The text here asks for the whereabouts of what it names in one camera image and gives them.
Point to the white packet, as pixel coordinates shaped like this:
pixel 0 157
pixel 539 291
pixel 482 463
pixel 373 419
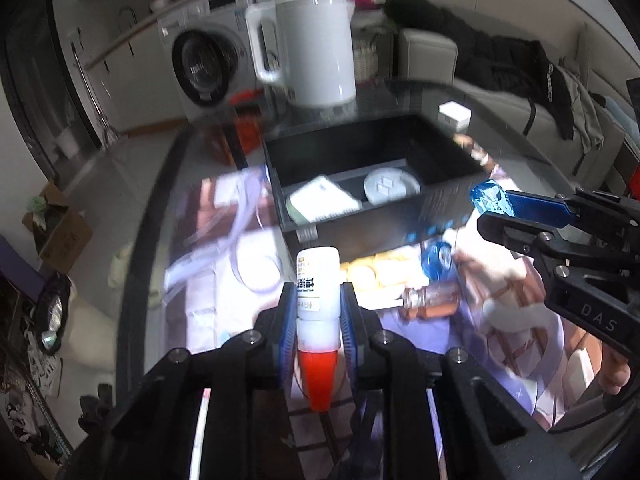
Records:
pixel 322 200

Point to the small white box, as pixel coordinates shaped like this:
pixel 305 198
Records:
pixel 454 114

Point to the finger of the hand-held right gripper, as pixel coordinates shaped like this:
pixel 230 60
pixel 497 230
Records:
pixel 537 206
pixel 515 235

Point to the dark glass door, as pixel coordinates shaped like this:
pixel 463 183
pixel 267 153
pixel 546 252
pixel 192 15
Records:
pixel 35 85

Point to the wicker basket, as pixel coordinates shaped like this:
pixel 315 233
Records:
pixel 367 55

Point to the white waste bin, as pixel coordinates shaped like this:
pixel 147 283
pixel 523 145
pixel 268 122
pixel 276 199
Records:
pixel 67 142

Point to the blue foil packet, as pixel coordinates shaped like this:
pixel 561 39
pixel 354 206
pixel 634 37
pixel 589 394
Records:
pixel 490 197
pixel 437 260

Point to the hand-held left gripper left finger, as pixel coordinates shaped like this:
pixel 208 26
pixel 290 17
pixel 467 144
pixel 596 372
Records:
pixel 287 332

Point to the round white disc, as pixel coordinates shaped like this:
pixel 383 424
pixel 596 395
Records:
pixel 392 186

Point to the kitchen counter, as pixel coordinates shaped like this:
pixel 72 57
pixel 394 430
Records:
pixel 125 35

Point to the black jacket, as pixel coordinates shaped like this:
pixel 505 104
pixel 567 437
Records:
pixel 480 55

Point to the white bottle with red cap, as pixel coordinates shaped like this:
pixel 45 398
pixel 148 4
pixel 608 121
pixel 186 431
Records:
pixel 317 285

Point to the white washing machine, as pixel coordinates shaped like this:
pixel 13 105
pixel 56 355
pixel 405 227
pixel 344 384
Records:
pixel 210 55

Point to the black cardboard box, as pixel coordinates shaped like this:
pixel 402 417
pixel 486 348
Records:
pixel 350 150

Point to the light grey sofa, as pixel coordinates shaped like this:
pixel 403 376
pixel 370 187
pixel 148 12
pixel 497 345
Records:
pixel 430 55

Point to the brown glass bottle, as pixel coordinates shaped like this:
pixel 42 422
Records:
pixel 432 302

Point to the person's right hand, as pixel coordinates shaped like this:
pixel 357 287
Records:
pixel 615 375

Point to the white electric kettle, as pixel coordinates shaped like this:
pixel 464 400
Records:
pixel 315 45

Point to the grey garment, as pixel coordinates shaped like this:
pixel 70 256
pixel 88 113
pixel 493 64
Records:
pixel 585 110

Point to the yellow plastic piece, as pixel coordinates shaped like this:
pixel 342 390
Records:
pixel 385 272

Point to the brown cardboard box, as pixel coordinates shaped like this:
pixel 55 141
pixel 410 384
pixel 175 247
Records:
pixel 62 232

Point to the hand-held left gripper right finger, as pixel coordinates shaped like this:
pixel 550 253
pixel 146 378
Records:
pixel 350 332

